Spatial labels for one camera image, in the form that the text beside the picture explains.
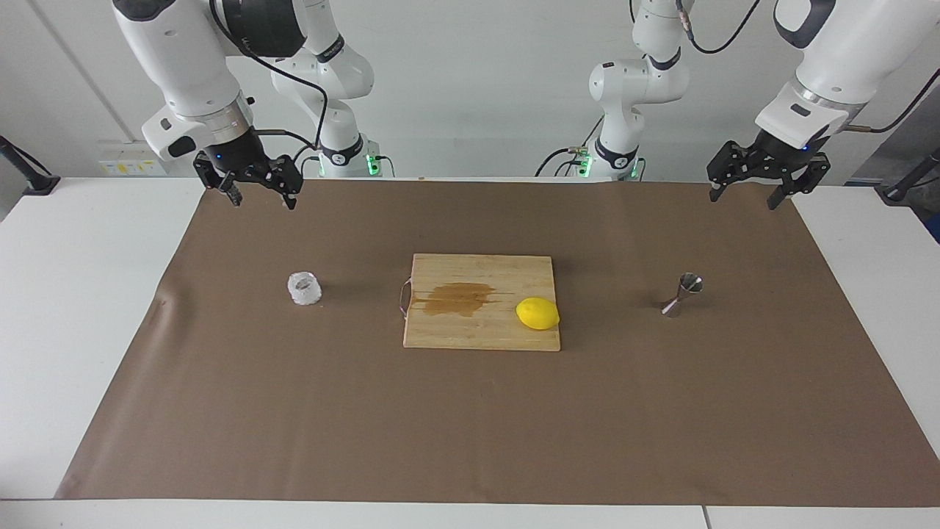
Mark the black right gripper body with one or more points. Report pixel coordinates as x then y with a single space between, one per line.
239 153

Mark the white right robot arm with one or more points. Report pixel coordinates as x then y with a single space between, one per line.
176 59

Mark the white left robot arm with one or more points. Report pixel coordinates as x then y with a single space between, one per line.
844 59

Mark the steel double jigger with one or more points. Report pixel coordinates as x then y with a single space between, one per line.
689 283

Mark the brown paper mat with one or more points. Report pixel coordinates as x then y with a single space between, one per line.
294 411

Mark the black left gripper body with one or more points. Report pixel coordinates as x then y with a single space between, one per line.
786 156

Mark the yellow lemon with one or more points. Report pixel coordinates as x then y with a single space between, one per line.
537 314

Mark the clear textured glass cup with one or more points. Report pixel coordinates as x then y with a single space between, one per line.
305 290

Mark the white wall socket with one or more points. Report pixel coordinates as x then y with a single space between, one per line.
121 165

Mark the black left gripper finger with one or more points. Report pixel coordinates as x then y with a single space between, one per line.
731 165
808 178

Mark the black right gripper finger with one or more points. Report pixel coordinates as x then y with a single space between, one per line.
290 176
217 176

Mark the wooden cutting board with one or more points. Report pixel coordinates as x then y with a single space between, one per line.
455 330

